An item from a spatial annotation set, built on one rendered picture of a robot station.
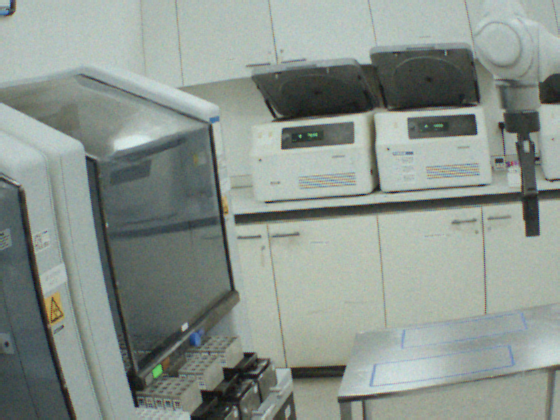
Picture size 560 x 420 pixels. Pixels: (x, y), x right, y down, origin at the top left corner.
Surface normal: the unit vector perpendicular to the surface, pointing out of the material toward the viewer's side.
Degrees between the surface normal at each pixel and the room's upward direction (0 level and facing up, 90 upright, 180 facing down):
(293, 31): 90
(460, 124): 59
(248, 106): 90
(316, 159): 90
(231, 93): 90
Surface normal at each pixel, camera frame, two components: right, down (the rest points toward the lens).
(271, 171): -0.29, 0.20
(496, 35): -0.50, 0.19
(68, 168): 0.96, -0.07
